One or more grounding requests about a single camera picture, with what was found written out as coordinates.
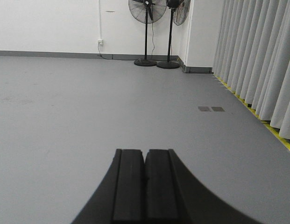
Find black pedestal fan left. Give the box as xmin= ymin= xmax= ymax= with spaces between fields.
xmin=128 ymin=0 xmax=167 ymax=67

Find black fan power cable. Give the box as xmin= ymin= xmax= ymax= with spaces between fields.
xmin=97 ymin=23 xmax=157 ymax=60

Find black pedestal fan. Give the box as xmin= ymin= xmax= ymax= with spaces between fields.
xmin=128 ymin=0 xmax=167 ymax=67
xmin=157 ymin=0 xmax=191 ymax=69

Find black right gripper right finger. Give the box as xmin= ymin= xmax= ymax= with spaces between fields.
xmin=145 ymin=149 xmax=258 ymax=224

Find grey floor outlet plates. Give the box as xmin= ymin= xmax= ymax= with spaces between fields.
xmin=198 ymin=106 xmax=225 ymax=112

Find black pedestal fan right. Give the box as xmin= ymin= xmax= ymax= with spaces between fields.
xmin=157 ymin=0 xmax=191 ymax=69

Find grey pleated curtain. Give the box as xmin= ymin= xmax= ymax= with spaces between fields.
xmin=213 ymin=0 xmax=290 ymax=140

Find white wall cable conduit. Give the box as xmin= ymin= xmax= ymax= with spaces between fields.
xmin=98 ymin=0 xmax=102 ymax=40

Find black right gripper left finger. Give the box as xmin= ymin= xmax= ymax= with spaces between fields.
xmin=73 ymin=149 xmax=145 ymax=224

